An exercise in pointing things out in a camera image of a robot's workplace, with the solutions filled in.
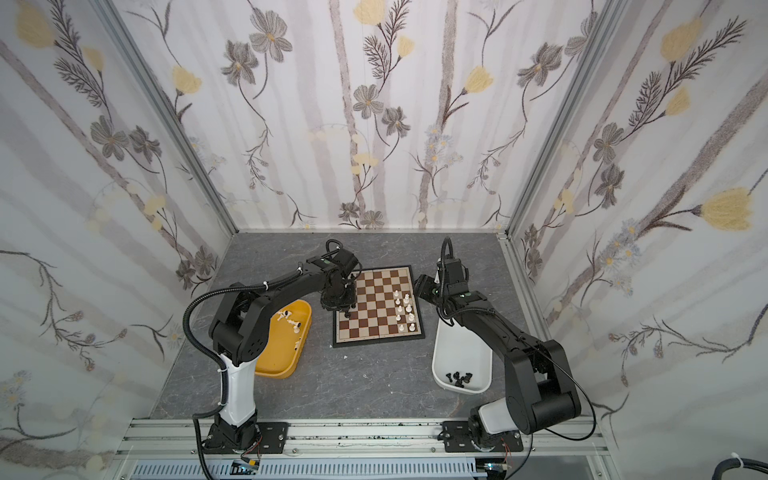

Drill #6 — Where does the brown folding chess board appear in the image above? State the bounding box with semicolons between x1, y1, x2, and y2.
332;265;425;348

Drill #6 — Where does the yellow plastic tray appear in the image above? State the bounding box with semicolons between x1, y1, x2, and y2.
255;300;312;379

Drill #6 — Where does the white plastic tray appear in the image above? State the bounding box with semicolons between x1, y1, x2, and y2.
432;321;493;395

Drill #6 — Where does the black chess piece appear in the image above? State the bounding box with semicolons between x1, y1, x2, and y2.
445;371;473;389

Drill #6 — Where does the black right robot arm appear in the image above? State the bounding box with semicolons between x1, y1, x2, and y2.
415;258;582;435

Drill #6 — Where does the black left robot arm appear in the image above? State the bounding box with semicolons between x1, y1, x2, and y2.
198;245;362;451

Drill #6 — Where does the black left corrugated cable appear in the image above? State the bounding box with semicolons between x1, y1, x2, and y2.
182;272;301;480

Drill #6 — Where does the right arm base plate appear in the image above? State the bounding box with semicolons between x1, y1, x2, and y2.
437;419;524;453

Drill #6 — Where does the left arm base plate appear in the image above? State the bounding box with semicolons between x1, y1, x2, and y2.
202;421;289;454

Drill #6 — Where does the white slotted cable duct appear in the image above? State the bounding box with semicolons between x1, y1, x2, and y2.
128;458;487;480

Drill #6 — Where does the aluminium mounting rail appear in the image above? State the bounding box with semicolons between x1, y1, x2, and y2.
115;418;609;460

